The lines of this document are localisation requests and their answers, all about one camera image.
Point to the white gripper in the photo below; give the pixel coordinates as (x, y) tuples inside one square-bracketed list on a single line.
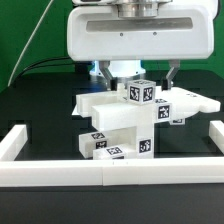
[(179, 31)]

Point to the white chair backrest frame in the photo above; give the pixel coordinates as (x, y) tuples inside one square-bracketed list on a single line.
[(110, 110)]

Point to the white chair seat part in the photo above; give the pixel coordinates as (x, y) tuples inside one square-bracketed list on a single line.
[(135, 142)]

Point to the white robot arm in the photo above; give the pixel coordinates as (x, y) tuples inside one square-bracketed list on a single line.
[(125, 69)]

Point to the white U-shaped obstacle fence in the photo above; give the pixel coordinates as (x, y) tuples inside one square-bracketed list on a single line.
[(14, 173)]

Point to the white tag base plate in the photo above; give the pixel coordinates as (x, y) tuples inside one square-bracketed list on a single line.
[(75, 112)]

